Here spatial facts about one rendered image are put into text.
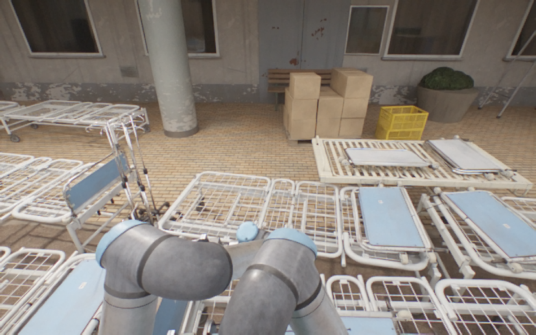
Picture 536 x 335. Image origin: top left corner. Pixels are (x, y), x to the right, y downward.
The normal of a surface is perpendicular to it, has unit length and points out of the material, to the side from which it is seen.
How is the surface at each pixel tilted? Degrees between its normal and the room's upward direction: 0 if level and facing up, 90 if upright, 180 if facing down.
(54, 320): 8
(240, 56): 90
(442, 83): 73
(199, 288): 78
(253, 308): 37
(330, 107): 90
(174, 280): 64
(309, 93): 90
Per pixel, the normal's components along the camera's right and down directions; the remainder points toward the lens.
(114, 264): -0.40, 0.02
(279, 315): 0.52, -0.13
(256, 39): -0.03, 0.50
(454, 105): -0.14, 0.65
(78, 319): -0.13, -0.87
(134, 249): -0.22, -0.54
